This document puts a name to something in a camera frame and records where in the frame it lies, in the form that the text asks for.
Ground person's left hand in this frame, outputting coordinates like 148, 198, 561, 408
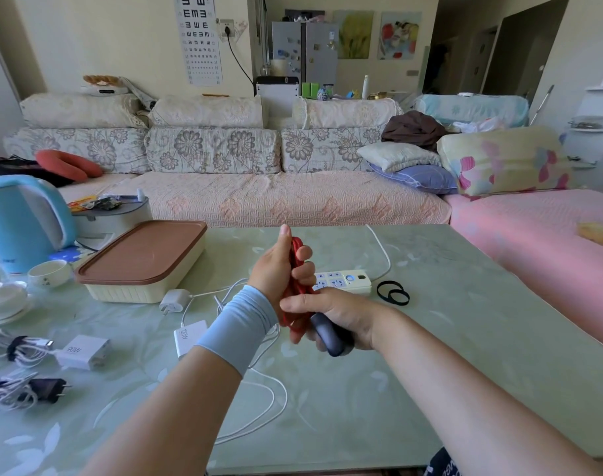
247, 224, 317, 307

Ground person's right hand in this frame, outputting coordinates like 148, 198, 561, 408
280, 287, 382, 353

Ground red cable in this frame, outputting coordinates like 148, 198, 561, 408
280, 237, 316, 345

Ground dark grey rounded charger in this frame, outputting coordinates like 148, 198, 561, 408
309, 312, 355, 358

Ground person's left forearm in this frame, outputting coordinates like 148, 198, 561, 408
80, 344, 244, 476

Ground person's right forearm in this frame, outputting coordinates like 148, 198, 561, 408
371, 304, 603, 476

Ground floral covered sofa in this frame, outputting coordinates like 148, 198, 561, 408
3, 93, 454, 229

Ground white power strip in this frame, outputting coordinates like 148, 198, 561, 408
311, 270, 373, 297

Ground light blue wrist sleeve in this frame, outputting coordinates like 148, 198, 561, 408
194, 285, 281, 377

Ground flat white power adapter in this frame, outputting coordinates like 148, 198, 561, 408
173, 319, 209, 360

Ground small white plug charger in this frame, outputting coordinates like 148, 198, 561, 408
158, 288, 192, 316

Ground white box appliance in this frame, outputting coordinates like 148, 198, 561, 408
255, 76, 301, 130

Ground cream box with brown lid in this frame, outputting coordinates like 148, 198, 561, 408
74, 220, 208, 304

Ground white pillow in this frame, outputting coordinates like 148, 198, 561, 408
356, 141, 442, 173

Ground lavender blue pillow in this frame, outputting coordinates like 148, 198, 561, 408
368, 162, 459, 196

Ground white round appliance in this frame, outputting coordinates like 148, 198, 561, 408
71, 195, 153, 251

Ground brown crumpled clothing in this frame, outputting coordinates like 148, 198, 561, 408
380, 110, 449, 152

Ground dark crumpled wrapper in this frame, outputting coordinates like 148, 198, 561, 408
82, 196, 124, 212

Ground grey refrigerator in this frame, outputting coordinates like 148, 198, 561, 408
271, 20, 340, 88

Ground folded newspaper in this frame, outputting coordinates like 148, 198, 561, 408
119, 76, 158, 112

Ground orange snack packet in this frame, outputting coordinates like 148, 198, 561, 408
66, 195, 99, 214

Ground dark printed shorts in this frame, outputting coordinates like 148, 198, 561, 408
422, 446, 462, 476

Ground blue kettle base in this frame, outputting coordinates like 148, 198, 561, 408
47, 246, 85, 264

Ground yellow green flower painting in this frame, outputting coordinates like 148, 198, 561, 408
332, 9, 375, 60

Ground eye chart poster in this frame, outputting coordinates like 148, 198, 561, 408
173, 0, 224, 88

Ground large white power adapter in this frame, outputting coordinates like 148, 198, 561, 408
55, 334, 112, 372

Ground white plastic bag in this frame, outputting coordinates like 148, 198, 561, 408
452, 117, 506, 135

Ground light blue back cushion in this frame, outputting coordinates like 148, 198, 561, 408
414, 93, 530, 129

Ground red neck pillow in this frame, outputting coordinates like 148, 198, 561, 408
34, 149, 104, 183

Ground red flower painting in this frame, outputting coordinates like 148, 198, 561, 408
378, 12, 422, 61

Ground large pink petal pillow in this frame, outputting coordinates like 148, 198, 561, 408
436, 126, 573, 197

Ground white tea cup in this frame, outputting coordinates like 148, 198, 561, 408
27, 259, 73, 289

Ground white device with beaded pad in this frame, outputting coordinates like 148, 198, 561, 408
80, 74, 129, 98

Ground pink chaise cover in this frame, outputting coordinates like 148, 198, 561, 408
442, 187, 603, 355

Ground light blue electric kettle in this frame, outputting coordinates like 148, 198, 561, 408
0, 174, 78, 275

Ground black bag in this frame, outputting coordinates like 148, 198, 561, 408
0, 155, 74, 189

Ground stack of white dishes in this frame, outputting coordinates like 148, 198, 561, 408
0, 264, 35, 327

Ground metal pole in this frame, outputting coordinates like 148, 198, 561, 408
528, 84, 555, 127

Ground yellow crumpled item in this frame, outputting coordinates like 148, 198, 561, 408
576, 221, 603, 248

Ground white shelf cabinet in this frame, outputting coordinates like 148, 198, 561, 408
561, 86, 603, 194

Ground long white charging cable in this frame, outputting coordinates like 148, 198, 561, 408
180, 277, 289, 446

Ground white power strip cord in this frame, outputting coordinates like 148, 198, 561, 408
364, 224, 393, 283

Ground black power cord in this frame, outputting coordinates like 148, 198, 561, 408
225, 30, 255, 86

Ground black plug with white cable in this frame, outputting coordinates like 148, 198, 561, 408
0, 371, 73, 412

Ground white cable bundle black tie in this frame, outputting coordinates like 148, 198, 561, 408
0, 329, 55, 368

